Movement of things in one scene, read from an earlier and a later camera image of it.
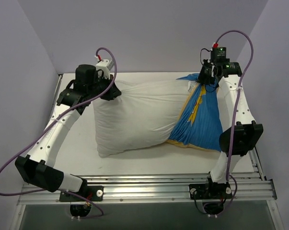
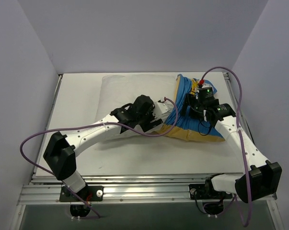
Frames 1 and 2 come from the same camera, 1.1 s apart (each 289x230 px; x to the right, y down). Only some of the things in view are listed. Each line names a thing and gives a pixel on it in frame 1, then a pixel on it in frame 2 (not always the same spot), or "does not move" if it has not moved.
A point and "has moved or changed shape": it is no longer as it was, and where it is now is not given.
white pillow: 145,114 has moved or changed shape
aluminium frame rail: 250,187 does not move
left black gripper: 111,91 → 151,124
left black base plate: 93,193 does not move
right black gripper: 205,75 → 189,108
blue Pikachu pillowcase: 197,125 has moved or changed shape
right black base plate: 210,191 does not move
